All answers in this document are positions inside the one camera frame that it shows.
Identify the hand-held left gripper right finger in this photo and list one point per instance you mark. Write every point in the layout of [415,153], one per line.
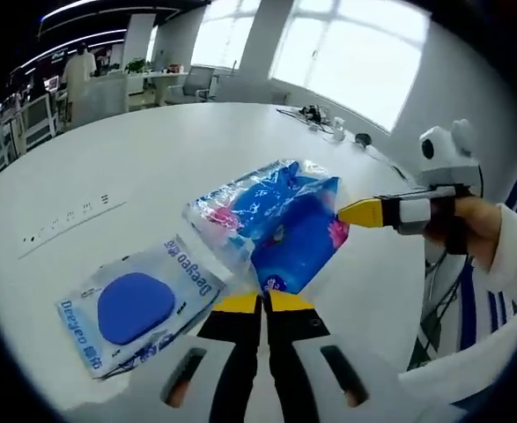
[293,352]

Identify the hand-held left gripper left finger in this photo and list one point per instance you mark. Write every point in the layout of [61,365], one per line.
[231,352]

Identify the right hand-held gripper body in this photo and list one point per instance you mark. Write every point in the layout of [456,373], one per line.
[447,163]

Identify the clear packet with blue pad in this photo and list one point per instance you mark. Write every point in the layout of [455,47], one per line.
[135,308]

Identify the blue tissue packet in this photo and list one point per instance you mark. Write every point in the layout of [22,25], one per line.
[280,229]

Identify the person's right hand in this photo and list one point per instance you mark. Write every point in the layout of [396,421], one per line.
[478,220]

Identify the black computer mouse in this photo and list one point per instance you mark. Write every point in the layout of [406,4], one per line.
[364,138]

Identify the small white bottle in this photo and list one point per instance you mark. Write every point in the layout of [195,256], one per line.
[338,130]

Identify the wide bright window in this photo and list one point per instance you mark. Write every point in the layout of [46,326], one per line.
[350,57]

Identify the table socket strip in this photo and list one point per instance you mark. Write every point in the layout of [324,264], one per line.
[73,224]

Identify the grey office chair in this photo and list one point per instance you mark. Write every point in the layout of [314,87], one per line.
[198,83]

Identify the narrow bright window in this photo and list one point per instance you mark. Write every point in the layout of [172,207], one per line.
[223,35]

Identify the round white counter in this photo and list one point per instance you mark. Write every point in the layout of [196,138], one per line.
[152,86]

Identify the white partition counter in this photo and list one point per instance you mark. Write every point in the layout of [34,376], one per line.
[104,97]

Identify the potted green plant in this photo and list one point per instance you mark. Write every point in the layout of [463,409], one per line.
[135,66]

